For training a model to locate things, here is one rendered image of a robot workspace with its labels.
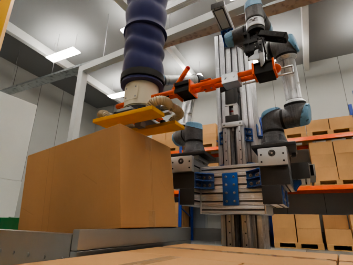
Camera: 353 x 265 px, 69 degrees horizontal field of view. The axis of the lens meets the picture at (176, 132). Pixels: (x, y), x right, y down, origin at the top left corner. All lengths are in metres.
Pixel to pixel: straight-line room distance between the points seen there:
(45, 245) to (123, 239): 0.25
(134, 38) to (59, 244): 0.97
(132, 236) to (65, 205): 0.32
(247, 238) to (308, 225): 6.56
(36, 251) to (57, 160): 0.42
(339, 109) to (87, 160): 9.48
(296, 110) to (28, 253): 1.36
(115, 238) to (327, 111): 9.50
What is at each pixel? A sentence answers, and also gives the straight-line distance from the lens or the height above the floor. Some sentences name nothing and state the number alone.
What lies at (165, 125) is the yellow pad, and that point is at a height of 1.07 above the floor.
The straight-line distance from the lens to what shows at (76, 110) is 4.61.
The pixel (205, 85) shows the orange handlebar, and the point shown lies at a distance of 1.12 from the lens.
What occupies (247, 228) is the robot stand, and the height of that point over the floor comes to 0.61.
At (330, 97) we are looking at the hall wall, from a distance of 10.31.
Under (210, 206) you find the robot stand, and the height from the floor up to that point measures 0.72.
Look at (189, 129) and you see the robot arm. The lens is 1.68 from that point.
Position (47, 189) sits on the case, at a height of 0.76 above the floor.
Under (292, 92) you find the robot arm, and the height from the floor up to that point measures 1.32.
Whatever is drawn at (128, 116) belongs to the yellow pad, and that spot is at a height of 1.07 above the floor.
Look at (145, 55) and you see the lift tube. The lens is 1.33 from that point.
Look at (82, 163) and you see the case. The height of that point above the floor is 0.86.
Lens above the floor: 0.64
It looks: 19 degrees up
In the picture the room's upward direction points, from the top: 1 degrees clockwise
